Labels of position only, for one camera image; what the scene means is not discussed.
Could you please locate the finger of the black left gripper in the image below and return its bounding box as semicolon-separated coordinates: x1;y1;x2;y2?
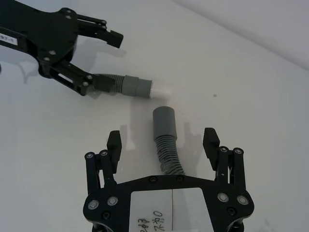
38;57;115;97
71;12;124;48

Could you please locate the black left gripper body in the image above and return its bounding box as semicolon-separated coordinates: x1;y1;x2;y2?
0;0;80;74

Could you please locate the grey corrugated hose plain cuff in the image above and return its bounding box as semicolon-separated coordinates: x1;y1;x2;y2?
152;105;187;176

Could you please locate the grey corrugated hose white tip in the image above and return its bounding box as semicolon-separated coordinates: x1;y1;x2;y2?
92;72;173;100

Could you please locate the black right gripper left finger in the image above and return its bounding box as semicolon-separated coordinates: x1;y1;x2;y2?
84;130;123;194

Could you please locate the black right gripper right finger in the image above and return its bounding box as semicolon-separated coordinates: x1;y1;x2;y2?
202;127;246;192

